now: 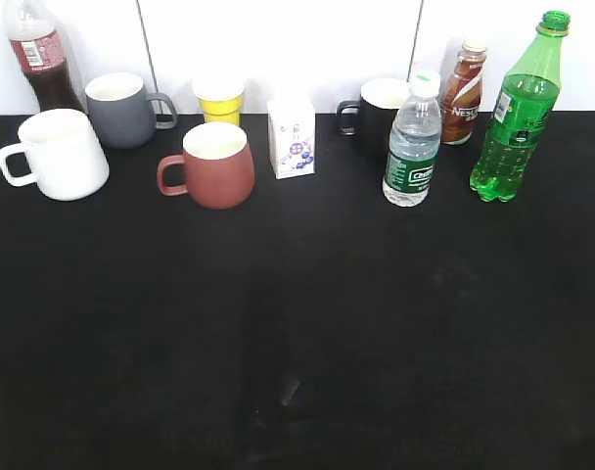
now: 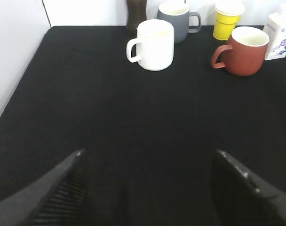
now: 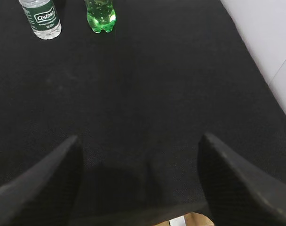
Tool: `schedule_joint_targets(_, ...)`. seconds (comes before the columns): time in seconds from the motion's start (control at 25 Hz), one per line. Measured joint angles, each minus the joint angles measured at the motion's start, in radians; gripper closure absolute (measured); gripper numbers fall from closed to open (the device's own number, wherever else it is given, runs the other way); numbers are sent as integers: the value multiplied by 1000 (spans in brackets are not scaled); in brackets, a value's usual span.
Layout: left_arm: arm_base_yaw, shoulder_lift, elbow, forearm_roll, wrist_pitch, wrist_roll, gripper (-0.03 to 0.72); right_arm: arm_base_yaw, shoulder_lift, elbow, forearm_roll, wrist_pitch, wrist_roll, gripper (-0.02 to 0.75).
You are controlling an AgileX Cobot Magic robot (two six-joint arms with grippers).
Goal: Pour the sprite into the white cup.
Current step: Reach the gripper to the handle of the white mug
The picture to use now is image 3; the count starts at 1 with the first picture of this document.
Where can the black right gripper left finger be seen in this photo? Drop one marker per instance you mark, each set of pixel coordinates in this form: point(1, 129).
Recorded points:
point(45, 194)

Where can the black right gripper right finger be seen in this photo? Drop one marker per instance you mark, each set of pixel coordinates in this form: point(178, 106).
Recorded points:
point(237, 192)

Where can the green soda bottle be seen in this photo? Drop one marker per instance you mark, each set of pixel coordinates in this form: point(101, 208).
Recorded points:
point(100, 15)

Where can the clear water bottle green label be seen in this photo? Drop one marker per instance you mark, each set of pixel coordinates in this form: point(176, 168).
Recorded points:
point(43, 18)

